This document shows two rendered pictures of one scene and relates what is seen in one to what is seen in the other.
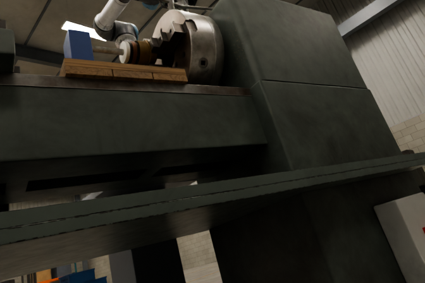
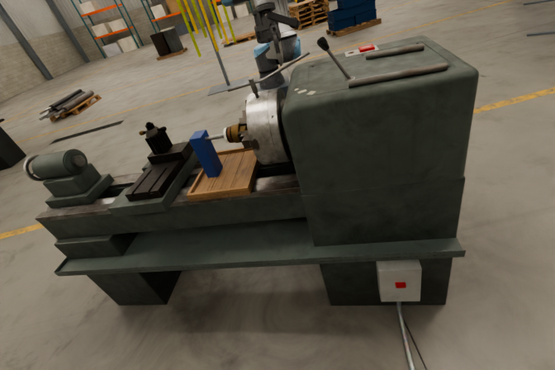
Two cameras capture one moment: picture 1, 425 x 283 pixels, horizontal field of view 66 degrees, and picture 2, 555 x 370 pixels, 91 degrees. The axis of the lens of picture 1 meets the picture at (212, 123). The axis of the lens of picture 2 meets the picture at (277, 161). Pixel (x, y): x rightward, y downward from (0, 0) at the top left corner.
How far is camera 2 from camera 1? 1.46 m
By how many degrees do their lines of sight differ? 74
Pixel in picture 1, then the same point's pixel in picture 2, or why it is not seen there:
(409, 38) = not seen: outside the picture
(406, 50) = not seen: outside the picture
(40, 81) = (182, 203)
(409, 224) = (381, 280)
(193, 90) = (255, 196)
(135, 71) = (219, 195)
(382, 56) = not seen: outside the picture
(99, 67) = (201, 196)
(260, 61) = (304, 182)
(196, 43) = (260, 157)
